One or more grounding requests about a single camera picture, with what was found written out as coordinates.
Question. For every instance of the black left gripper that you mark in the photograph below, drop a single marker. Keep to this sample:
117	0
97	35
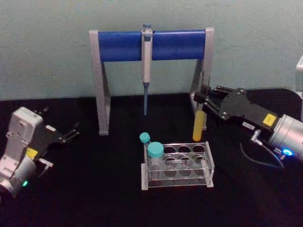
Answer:
47	139

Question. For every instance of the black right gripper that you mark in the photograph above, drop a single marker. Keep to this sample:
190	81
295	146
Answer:
246	108

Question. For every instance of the yellow tube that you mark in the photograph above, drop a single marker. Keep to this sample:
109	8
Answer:
198	127

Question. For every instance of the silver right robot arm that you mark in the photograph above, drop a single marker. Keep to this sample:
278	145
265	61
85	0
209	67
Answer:
288	132

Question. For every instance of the grey pipette with blue tip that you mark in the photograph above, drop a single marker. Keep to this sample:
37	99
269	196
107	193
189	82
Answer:
146	59

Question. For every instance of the large teal capped tube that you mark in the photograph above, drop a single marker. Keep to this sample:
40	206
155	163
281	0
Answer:
155	150

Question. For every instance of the small teal capped tube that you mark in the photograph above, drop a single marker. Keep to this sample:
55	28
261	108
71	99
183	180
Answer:
144	137

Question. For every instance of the clear acrylic tube rack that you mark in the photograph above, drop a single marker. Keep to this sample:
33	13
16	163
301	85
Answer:
210	179

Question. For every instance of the black table cloth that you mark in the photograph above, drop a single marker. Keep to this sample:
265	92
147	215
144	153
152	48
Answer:
94	201

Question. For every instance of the grey stand with blue bar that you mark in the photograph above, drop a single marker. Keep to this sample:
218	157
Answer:
118	46

